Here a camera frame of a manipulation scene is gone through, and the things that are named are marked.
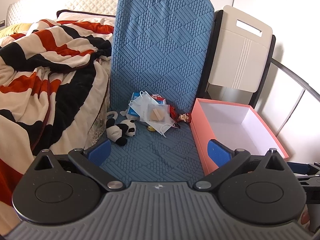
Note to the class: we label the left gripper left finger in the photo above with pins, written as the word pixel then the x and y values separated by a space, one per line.
pixel 88 163

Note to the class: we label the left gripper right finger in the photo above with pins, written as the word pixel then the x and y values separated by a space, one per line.
pixel 230 163

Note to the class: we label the panda plush toy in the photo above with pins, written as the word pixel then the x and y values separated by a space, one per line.
pixel 118 133

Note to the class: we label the red candy wrapper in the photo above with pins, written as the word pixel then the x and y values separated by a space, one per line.
pixel 185 117

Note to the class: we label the blue tissue pack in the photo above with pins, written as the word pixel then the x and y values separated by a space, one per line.
pixel 140 100

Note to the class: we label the white face mask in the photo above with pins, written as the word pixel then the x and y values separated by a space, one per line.
pixel 160 128

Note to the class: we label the powder puff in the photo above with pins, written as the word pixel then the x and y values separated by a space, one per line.
pixel 158 113

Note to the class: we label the pink yellow bird toy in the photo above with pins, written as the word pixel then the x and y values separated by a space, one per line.
pixel 151 129

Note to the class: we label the shiny red foil candy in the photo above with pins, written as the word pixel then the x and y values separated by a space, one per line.
pixel 173 113

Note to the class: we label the floral lace cushion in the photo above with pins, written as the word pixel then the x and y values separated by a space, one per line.
pixel 98 127

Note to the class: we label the pink cardboard box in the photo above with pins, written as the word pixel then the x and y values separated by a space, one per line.
pixel 232 124

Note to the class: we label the grey curved metal tube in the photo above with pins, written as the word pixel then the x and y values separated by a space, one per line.
pixel 297 78

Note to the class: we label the striped red black blanket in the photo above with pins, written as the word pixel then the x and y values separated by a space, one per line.
pixel 53 85

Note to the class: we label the blue quilted seat cushion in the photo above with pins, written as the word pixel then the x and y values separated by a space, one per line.
pixel 159 47

